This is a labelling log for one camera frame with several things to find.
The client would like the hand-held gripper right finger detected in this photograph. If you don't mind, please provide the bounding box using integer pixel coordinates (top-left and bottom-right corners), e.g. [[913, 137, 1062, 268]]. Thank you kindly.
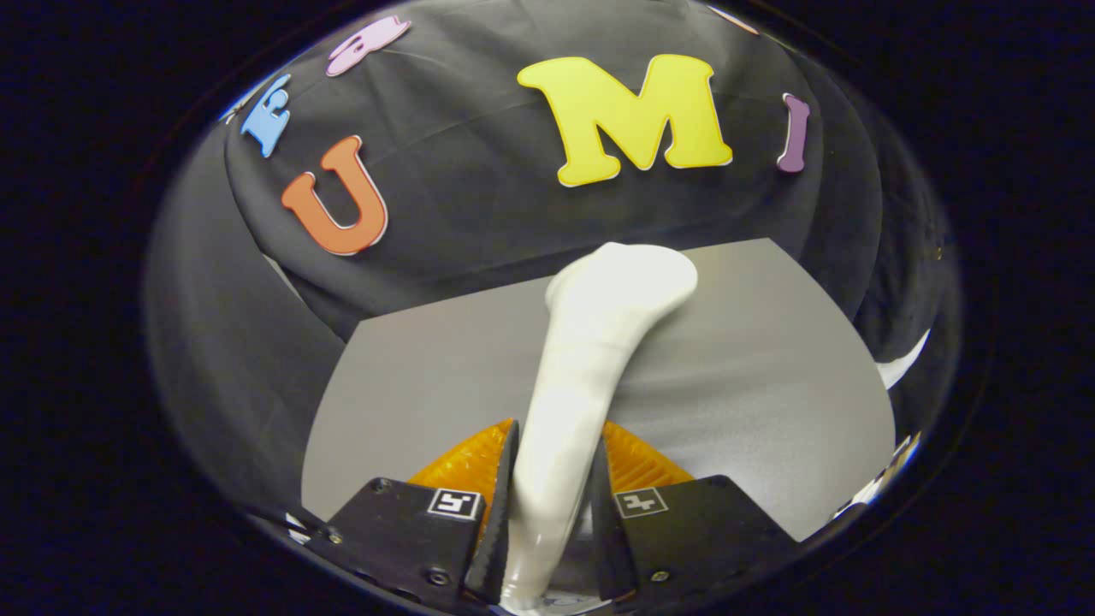
[[587, 419, 802, 613]]

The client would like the black backdrop cloth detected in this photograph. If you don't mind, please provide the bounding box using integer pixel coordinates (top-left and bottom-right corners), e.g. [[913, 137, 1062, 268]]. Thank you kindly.
[[144, 0, 959, 523]]

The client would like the white garment steamer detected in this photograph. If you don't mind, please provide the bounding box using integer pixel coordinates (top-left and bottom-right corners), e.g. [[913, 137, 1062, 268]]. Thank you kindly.
[[500, 242, 700, 613]]

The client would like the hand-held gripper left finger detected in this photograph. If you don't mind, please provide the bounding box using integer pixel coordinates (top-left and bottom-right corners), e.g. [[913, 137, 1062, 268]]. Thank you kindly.
[[306, 418, 521, 613]]

